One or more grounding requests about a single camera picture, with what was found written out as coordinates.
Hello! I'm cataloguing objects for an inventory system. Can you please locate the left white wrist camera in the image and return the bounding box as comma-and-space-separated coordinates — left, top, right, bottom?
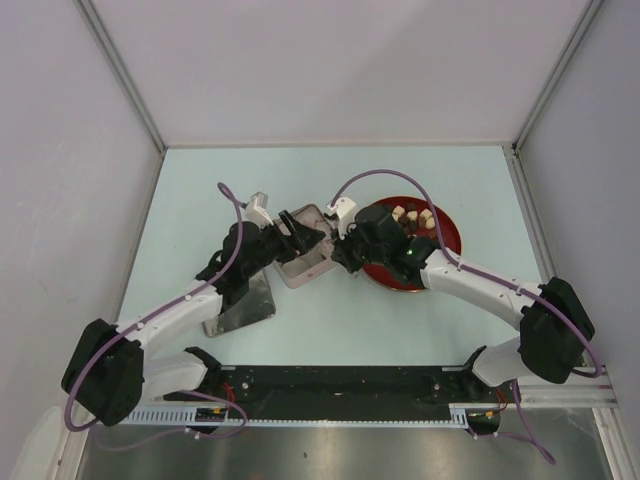
243, 192, 273, 228

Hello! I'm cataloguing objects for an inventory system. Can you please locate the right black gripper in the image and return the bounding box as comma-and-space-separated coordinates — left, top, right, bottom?
330, 218, 387, 275

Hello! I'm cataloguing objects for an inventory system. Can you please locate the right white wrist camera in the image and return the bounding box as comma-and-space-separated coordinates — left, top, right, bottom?
327, 197, 358, 239

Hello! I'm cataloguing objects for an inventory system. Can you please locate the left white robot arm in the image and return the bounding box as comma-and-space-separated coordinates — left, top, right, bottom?
61, 211, 326, 431

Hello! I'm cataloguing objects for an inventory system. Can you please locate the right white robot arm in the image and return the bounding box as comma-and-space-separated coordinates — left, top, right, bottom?
329, 198, 595, 401

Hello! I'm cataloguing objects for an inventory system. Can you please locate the white slotted cable duct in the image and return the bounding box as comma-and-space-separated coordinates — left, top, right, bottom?
121, 405, 489, 429

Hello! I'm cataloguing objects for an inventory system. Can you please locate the silver tin lid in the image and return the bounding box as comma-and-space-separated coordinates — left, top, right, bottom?
202, 271, 276, 338

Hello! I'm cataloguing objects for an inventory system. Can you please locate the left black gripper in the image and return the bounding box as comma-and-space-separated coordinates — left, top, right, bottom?
242, 210, 324, 279

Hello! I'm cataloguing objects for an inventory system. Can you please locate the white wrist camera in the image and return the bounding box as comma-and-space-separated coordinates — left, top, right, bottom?
243, 192, 273, 228
327, 197, 358, 239

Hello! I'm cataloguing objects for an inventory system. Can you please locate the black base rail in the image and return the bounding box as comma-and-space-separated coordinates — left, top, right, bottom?
164, 364, 521, 421

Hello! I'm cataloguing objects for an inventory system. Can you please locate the pink chocolate tin box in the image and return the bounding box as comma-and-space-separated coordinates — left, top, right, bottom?
274, 204, 336, 289

